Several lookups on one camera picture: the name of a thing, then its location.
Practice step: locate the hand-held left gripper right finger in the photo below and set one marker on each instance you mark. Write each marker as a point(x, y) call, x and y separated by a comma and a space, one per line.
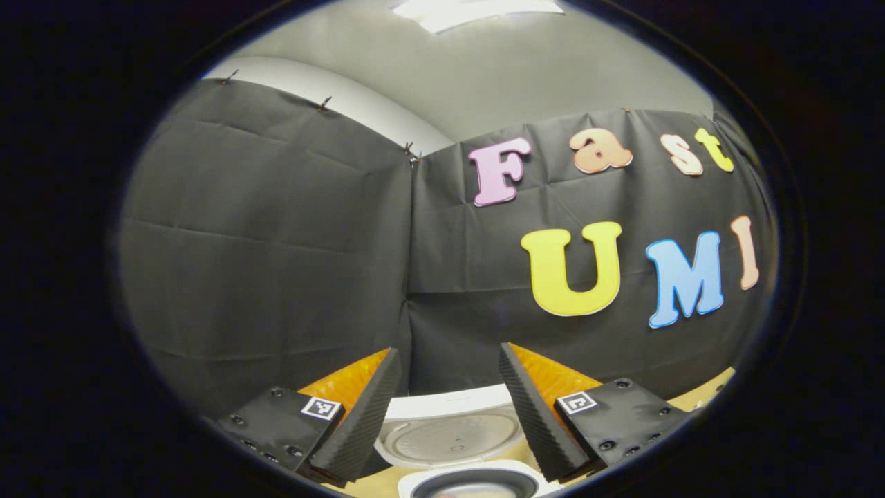
point(536, 422)

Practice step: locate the black backdrop cloth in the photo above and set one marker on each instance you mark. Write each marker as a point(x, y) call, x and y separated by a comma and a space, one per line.
point(276, 242)

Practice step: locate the ceiling light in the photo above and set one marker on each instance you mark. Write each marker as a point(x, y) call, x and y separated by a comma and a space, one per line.
point(477, 10)

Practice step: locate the white rice cooker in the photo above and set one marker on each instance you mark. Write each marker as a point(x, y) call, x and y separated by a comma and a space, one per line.
point(449, 439)

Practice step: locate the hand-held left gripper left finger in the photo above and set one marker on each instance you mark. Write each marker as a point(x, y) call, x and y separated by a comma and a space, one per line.
point(366, 422)

